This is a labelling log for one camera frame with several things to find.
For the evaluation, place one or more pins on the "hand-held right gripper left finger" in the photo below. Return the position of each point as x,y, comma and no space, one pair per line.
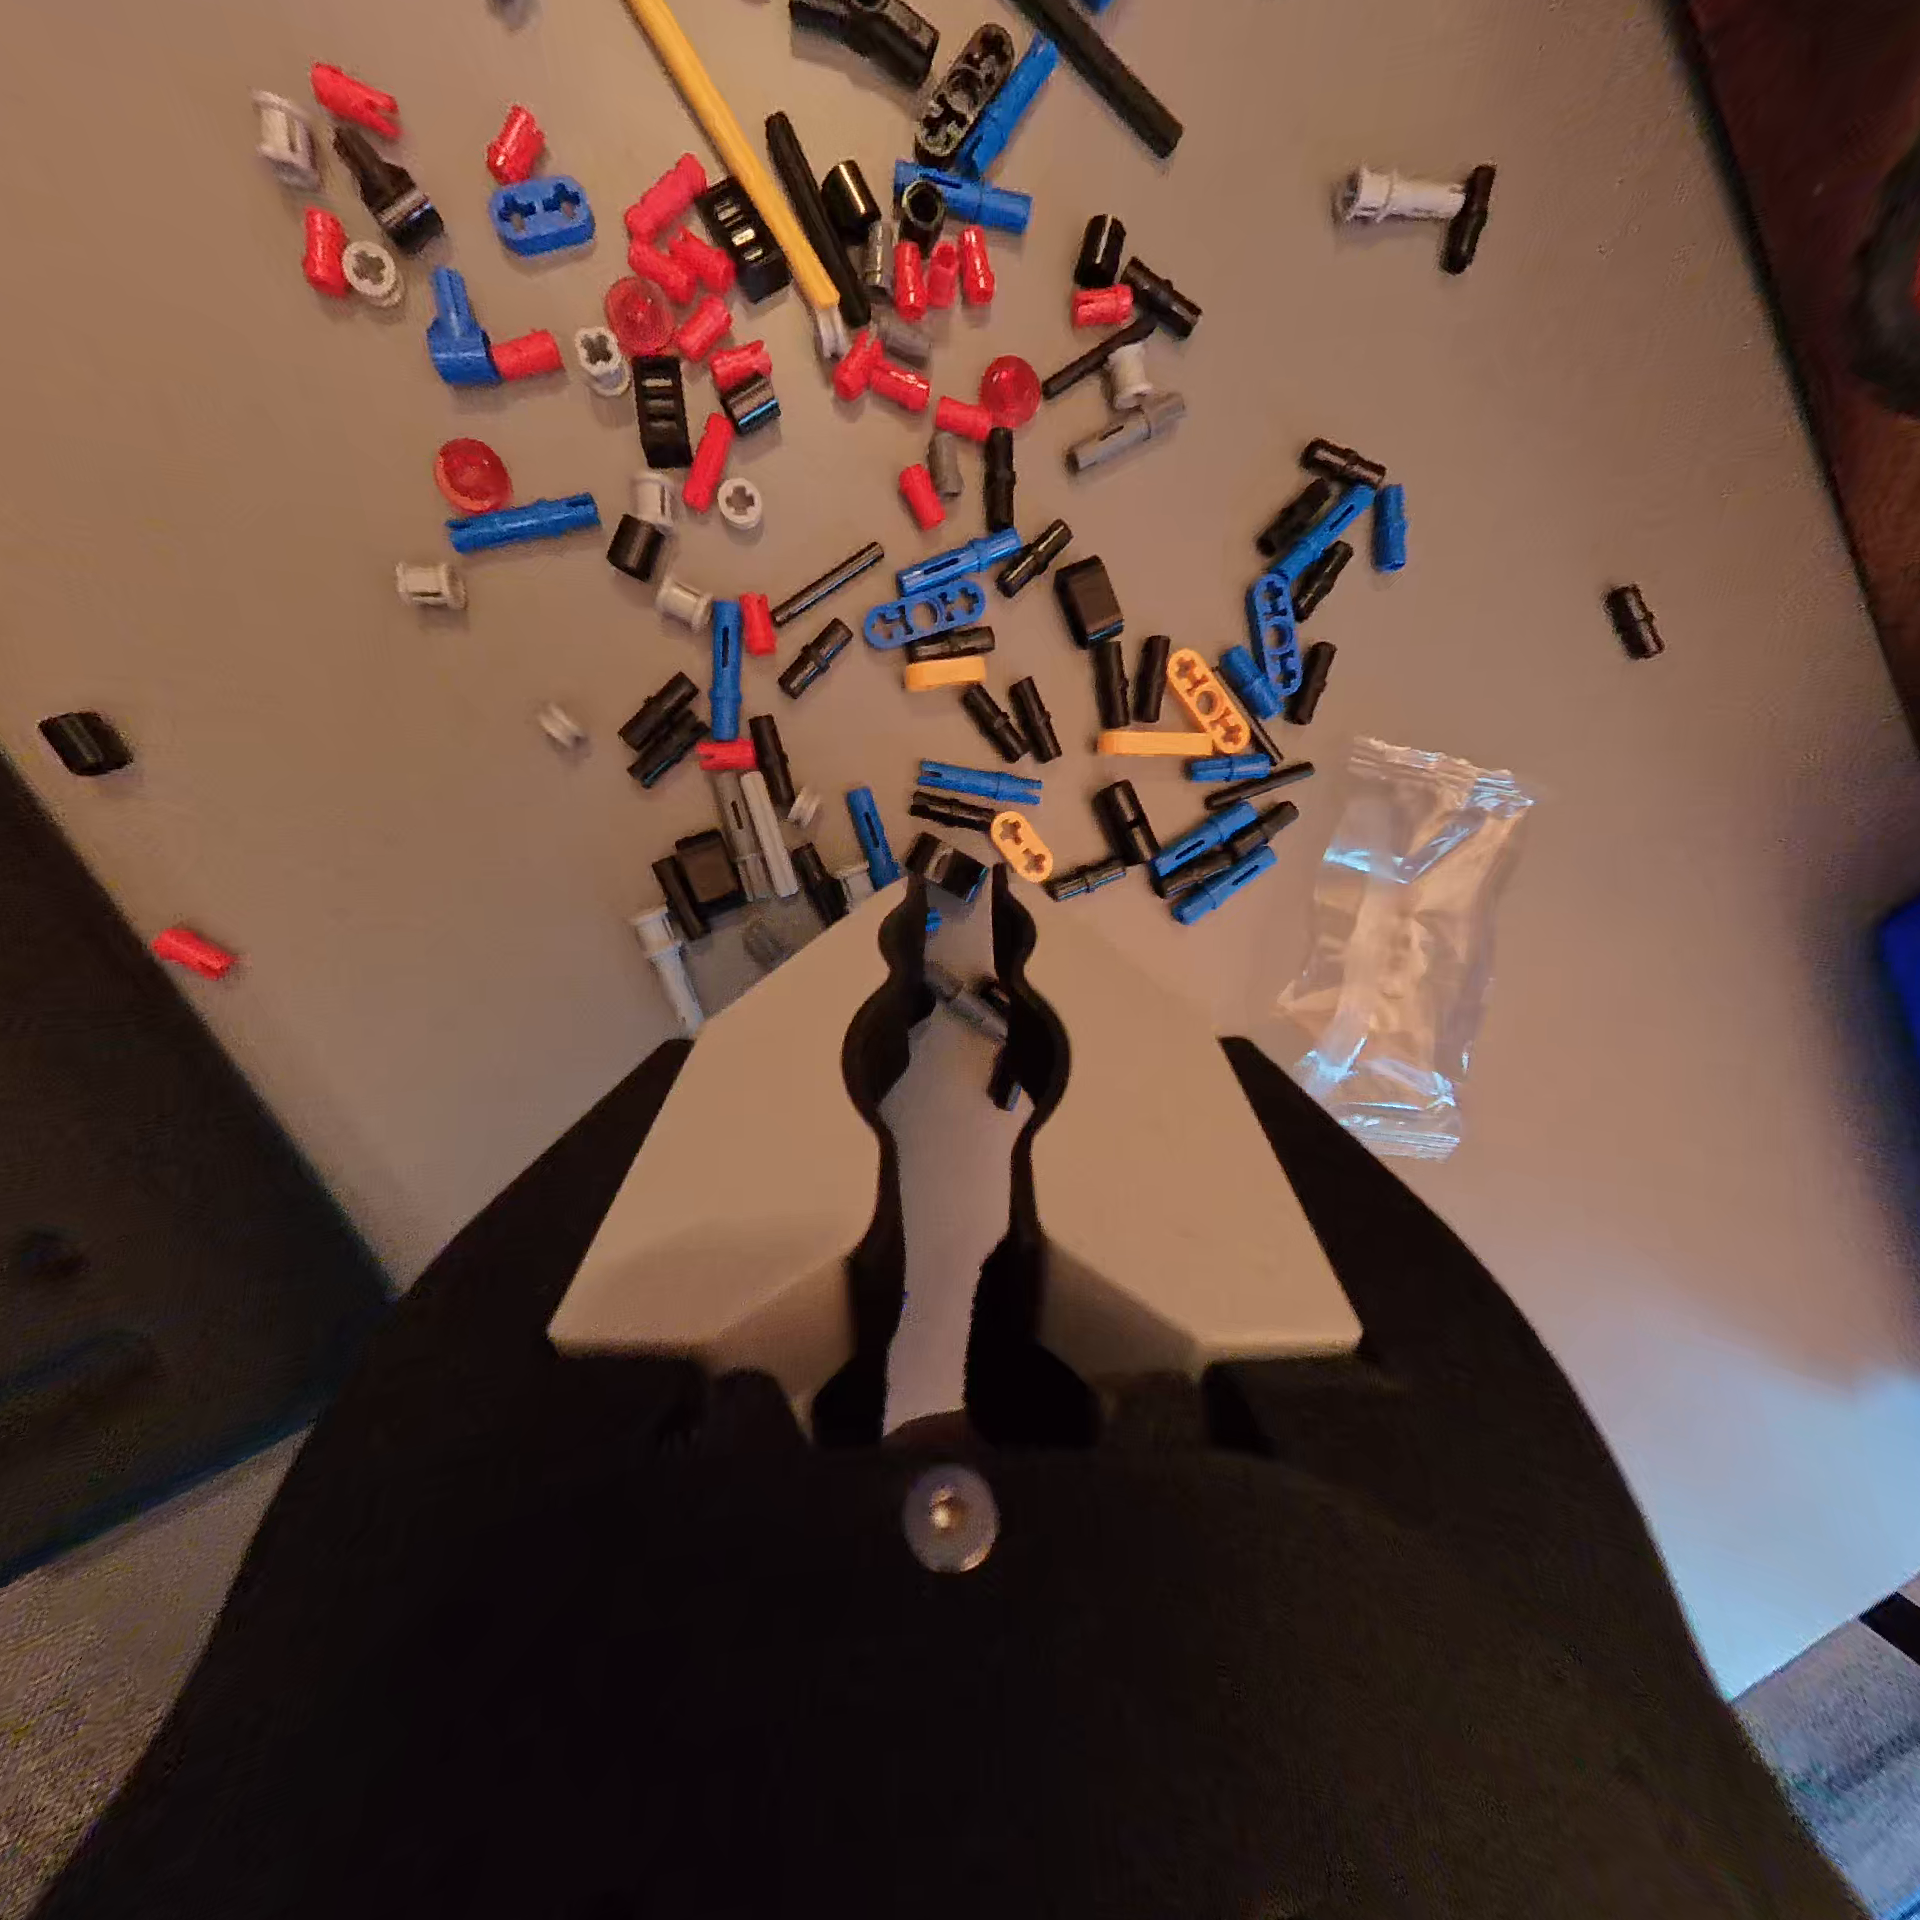
705,1199

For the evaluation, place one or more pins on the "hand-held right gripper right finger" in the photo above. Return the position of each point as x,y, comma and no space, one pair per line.
1200,1199

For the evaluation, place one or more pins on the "grey desk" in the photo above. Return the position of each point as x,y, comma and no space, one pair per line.
1502,449

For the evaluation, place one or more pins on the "clear plastic bag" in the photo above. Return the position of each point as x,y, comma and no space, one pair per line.
1394,930

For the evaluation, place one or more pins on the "red small pin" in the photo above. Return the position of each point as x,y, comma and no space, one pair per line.
192,952

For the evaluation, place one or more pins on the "tiny black pin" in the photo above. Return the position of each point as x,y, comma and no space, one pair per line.
1636,621

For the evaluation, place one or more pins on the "blue storage bin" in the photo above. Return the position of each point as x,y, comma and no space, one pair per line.
1901,992

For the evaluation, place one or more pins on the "pile of small connector pieces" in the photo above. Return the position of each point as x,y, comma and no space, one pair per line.
721,374

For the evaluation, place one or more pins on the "blue oval connector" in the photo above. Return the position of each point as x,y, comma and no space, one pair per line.
542,216

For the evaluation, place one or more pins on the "black and grey pin connector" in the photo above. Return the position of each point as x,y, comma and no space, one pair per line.
1403,193

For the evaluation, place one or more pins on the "yellow axle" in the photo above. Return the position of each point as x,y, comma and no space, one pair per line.
733,152

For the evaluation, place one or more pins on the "black long axle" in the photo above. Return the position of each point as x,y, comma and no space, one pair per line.
1102,77

